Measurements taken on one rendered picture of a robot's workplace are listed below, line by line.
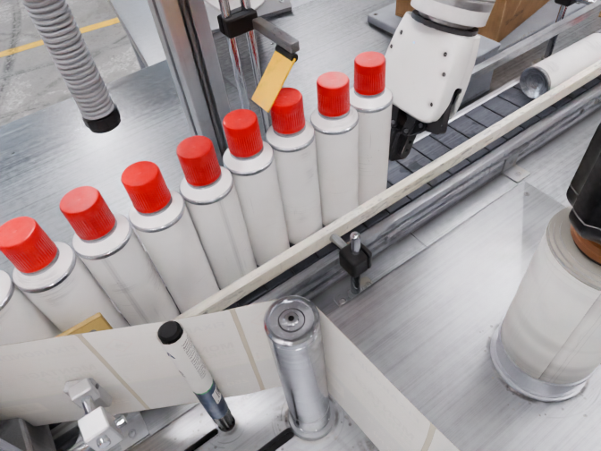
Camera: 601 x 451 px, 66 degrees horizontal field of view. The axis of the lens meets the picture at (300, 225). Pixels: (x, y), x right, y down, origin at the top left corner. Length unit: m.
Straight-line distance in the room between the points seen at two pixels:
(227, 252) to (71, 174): 0.46
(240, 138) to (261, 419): 0.27
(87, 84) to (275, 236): 0.24
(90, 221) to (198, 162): 0.10
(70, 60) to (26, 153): 0.55
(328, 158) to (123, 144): 0.49
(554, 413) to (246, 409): 0.29
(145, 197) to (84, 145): 0.54
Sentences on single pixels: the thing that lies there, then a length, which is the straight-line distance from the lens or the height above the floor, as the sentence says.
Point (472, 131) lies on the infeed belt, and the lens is 0.76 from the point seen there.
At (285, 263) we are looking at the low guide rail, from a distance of 0.54.
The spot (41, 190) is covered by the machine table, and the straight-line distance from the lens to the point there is 0.90.
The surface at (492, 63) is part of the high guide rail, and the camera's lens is 0.77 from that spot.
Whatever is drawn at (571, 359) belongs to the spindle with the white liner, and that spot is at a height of 0.96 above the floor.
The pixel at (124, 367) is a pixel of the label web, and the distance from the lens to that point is 0.40.
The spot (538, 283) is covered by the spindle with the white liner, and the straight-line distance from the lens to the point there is 0.40.
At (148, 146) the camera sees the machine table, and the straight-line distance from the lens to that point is 0.89.
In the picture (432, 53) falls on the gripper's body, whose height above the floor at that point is 1.07.
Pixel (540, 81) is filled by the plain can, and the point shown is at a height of 0.91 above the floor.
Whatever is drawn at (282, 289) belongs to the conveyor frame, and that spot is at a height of 0.88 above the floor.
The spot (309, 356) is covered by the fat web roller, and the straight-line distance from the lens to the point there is 0.33.
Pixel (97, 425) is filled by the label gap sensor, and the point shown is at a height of 1.01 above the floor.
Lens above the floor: 1.34
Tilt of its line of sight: 49 degrees down
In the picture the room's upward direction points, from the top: 8 degrees counter-clockwise
